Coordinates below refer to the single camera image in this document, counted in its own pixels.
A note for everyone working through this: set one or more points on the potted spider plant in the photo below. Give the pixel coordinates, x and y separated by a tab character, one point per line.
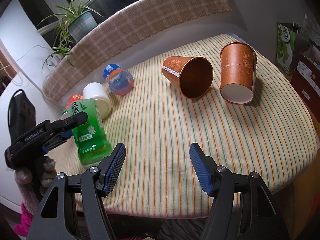
75	22

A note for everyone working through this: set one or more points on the white plastic cup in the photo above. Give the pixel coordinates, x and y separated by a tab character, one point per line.
97	92

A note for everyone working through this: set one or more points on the blue orange bottle cup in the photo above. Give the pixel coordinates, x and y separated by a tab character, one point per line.
120	82

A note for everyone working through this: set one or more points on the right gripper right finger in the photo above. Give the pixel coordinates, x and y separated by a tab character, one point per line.
243	207

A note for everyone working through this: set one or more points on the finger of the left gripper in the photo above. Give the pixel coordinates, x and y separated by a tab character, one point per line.
70	122

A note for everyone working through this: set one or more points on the striped table cloth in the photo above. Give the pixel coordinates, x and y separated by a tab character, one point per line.
273	135

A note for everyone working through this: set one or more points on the black bag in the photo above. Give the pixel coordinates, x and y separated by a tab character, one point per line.
21	115

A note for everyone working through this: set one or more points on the green tea bottle cup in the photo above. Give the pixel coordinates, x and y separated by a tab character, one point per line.
90	137

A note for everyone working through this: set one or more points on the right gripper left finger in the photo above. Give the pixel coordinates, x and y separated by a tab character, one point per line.
56	216

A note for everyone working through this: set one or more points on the lying orange paper cup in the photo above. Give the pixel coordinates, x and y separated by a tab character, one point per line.
192	76

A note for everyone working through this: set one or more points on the plaid beige sill cloth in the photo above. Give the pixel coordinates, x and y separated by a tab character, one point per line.
124	29

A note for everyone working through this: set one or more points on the green paper bag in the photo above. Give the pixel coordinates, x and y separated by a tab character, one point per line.
291	41

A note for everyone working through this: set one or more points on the gloved left hand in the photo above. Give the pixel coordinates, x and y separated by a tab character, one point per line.
29	186

